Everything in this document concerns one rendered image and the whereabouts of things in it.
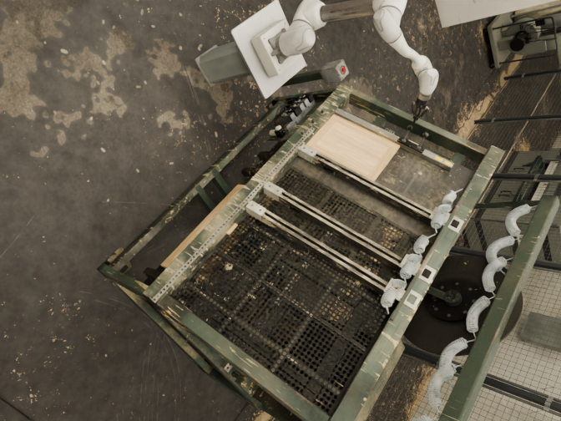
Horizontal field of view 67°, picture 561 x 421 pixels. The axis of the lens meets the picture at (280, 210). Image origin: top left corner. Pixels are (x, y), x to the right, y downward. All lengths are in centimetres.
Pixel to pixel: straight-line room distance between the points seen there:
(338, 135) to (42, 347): 252
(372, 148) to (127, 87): 183
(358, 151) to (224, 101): 130
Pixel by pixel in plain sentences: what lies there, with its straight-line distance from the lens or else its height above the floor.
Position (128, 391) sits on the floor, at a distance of 376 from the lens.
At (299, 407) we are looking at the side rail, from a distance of 231.
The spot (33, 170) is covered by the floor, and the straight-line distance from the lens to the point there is 316.
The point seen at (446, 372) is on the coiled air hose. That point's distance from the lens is 269.
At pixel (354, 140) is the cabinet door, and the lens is 320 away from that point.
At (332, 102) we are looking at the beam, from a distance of 342.
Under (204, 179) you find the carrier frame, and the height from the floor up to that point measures 18.
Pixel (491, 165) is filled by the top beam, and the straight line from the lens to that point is 322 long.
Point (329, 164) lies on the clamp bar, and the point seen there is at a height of 113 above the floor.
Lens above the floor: 309
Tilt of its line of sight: 47 degrees down
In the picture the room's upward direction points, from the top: 98 degrees clockwise
